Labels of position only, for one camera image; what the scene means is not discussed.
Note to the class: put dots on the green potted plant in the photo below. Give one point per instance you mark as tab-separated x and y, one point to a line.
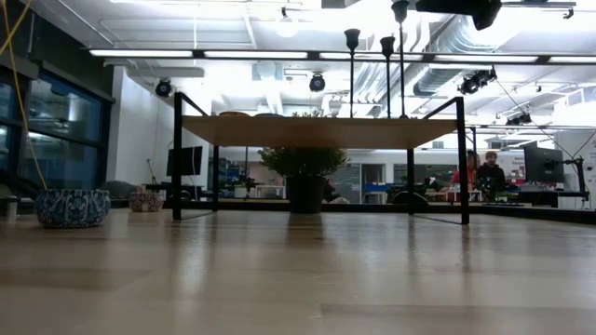
305	193

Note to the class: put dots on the blue patterned candle tin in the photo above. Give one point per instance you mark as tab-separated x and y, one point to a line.
269	114
72	208

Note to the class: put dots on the tall black candlestick holder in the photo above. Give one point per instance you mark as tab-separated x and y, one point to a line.
400	9

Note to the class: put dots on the brown patterned candle tin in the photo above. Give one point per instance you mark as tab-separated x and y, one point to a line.
145	201

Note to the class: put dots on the person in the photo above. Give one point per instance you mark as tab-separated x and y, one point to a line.
471	177
331	191
491	177

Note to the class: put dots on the wooden shelf with black legs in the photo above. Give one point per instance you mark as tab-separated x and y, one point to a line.
316	132

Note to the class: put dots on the copper candle tin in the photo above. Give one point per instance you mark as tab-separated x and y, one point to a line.
235	113

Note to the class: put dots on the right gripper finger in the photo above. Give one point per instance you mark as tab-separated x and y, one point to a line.
486	18

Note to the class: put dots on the long ceiling light strip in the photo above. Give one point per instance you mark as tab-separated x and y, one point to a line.
149	53

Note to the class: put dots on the black ceiling spotlight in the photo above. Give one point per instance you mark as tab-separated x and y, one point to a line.
317	83
164	87

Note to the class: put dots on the black ceiling light cluster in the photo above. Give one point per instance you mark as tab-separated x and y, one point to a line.
477	80
519	119

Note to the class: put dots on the black metal table frame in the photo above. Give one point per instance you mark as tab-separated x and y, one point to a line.
372	207

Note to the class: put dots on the black monitor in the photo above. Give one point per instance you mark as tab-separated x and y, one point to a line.
185	161
542	164

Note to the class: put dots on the small white cylinder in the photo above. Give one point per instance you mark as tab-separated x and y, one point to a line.
11	210

